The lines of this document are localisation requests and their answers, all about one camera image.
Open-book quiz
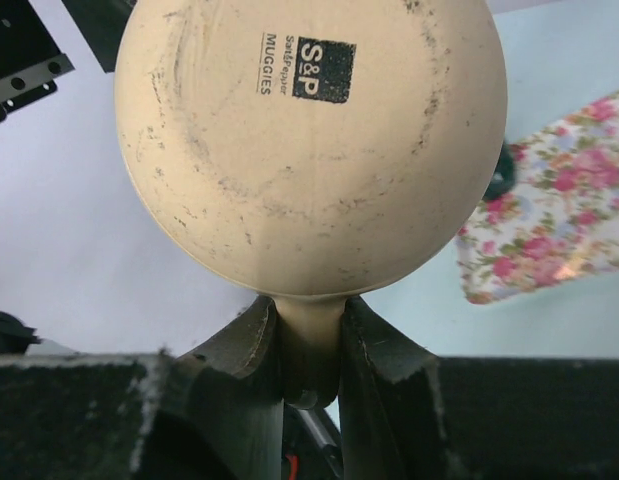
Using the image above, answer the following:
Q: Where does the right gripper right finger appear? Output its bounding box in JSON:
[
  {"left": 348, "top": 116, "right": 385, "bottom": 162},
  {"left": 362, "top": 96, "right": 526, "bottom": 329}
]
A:
[{"left": 338, "top": 297, "right": 448, "bottom": 480}]

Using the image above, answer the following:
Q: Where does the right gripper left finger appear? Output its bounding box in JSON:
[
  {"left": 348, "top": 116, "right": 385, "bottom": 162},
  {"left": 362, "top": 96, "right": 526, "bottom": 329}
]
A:
[{"left": 138, "top": 296, "right": 283, "bottom": 479}]

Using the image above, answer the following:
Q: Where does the dark green mug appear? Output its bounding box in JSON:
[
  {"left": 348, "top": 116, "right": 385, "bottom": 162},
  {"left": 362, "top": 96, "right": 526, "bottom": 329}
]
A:
[{"left": 483, "top": 143, "right": 516, "bottom": 201}]

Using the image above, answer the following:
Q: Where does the beige mug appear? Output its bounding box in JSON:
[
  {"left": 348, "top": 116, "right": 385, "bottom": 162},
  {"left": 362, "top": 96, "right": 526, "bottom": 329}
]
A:
[{"left": 114, "top": 1, "right": 507, "bottom": 409}]

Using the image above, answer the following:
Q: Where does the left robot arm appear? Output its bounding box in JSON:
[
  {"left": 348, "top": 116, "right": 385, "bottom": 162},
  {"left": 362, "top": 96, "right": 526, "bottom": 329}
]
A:
[{"left": 0, "top": 0, "right": 136, "bottom": 123}]

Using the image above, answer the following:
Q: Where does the floral rectangular tray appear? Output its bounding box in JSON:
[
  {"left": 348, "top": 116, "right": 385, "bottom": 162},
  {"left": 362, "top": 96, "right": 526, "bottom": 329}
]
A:
[{"left": 456, "top": 90, "right": 619, "bottom": 304}]

